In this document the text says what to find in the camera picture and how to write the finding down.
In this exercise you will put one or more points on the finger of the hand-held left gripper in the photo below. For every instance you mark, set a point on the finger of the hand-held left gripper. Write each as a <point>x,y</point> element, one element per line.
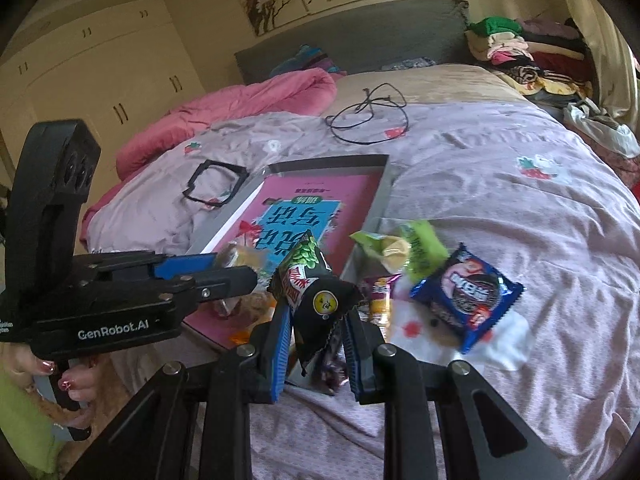
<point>180,265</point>
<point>225,282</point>

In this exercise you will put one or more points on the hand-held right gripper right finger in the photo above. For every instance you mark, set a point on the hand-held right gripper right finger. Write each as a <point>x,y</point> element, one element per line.
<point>357,355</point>

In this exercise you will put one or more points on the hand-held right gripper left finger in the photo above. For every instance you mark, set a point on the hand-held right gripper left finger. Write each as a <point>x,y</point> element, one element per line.
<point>280,355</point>

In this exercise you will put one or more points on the clear cake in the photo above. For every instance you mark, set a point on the clear cake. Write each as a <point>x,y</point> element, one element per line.
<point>242,255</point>

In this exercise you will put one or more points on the pile of snack packets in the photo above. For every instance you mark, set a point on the pile of snack packets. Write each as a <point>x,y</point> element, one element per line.
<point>255,307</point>

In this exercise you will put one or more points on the purple yellow packet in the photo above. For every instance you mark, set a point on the purple yellow packet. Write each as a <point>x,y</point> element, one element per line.
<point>380,300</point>

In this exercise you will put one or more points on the black green nut packet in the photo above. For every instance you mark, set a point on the black green nut packet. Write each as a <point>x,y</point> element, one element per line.
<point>310,300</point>

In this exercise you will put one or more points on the blue cookie packet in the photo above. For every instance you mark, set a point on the blue cookie packet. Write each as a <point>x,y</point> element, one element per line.
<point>465,300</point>

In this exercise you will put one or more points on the bright green packet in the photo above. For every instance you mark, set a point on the bright green packet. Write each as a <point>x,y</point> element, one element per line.
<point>422,247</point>

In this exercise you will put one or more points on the grey cardboard box tray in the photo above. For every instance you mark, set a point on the grey cardboard box tray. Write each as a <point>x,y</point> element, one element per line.
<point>380,195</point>

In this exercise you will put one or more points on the person's left forearm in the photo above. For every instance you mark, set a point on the person's left forearm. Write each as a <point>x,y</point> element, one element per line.
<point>20,420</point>

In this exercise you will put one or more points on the person's left hand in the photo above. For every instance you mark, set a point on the person's left hand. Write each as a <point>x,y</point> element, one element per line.
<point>80,390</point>

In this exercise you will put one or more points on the beige plush blanket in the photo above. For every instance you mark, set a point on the beige plush blanket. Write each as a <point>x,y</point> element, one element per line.
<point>115,385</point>

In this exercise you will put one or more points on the pink book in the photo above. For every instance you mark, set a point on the pink book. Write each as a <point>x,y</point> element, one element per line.
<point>320,195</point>

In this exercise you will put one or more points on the pink quilt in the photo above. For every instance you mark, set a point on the pink quilt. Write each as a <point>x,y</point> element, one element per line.
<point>225,105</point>

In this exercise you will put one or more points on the cream wardrobe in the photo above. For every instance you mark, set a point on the cream wardrobe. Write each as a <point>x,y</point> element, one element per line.
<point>100,70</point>

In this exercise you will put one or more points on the teal striped cloth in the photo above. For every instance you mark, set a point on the teal striped cloth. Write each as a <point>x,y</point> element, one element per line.
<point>305,62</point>

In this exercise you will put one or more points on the grey headboard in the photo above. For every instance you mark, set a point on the grey headboard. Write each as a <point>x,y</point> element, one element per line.
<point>360,35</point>

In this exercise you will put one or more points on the blue floral cloth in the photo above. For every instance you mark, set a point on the blue floral cloth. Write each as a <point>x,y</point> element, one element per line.
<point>407,63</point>

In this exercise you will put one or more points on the beige mattress sheet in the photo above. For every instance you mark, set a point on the beige mattress sheet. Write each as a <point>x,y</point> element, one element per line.
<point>450,85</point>

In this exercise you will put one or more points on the red plastic bag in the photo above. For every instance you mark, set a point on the red plastic bag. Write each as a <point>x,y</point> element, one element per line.
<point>627,175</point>

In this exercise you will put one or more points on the white plastic bag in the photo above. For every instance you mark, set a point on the white plastic bag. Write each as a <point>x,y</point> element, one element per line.
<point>600,125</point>

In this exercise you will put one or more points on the heap of folded clothes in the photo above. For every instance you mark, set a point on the heap of folded clothes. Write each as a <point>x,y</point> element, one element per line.
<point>530,55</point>

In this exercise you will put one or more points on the cream curtain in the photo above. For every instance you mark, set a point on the cream curtain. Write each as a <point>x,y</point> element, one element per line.
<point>605,35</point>

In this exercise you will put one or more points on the black square frame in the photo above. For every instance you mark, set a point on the black square frame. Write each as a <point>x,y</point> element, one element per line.
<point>192,195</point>

